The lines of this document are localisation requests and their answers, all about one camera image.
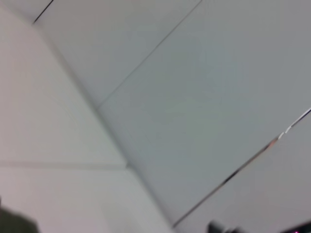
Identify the dark green FREE t-shirt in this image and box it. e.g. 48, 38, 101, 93
0, 196, 40, 233

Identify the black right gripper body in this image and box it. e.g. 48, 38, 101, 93
207, 220, 311, 233

